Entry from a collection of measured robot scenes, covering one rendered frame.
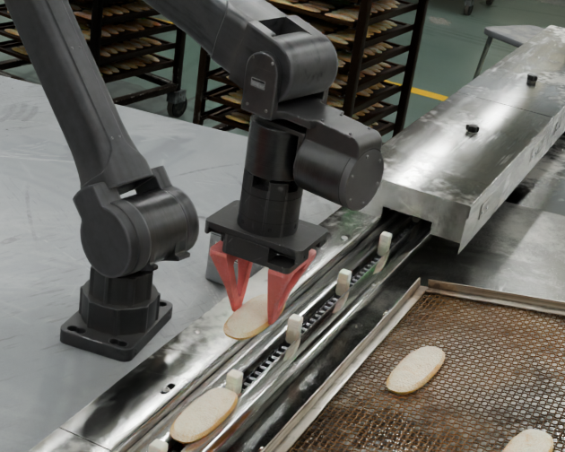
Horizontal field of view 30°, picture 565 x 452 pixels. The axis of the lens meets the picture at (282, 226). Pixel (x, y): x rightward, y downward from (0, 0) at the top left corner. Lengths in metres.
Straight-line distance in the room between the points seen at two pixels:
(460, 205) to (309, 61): 0.54
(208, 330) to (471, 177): 0.53
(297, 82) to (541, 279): 0.68
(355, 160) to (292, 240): 0.12
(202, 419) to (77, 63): 0.39
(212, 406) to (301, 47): 0.35
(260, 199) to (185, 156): 0.74
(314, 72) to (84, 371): 0.41
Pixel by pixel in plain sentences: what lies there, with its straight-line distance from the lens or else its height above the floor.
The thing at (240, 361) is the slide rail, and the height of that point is 0.85.
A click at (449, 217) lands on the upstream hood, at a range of 1.41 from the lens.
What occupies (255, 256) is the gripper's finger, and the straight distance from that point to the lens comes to 0.96.
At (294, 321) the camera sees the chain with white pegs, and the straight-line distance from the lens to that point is 1.14.
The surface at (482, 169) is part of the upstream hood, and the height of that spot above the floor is 0.92.
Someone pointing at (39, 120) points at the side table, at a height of 0.82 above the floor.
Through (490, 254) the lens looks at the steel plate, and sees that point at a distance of 1.51.
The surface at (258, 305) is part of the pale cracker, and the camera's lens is 1.03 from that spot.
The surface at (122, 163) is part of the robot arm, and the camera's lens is 1.09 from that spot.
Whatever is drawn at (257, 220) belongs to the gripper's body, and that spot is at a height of 1.04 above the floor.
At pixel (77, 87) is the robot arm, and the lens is 1.11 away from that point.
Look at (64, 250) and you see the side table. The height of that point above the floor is 0.82.
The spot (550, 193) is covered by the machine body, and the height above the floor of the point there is 0.82.
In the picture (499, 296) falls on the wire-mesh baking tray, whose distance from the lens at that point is 1.19.
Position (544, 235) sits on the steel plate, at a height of 0.82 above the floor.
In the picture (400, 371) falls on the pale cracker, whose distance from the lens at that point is 1.01.
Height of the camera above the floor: 1.43
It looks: 25 degrees down
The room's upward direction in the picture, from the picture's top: 9 degrees clockwise
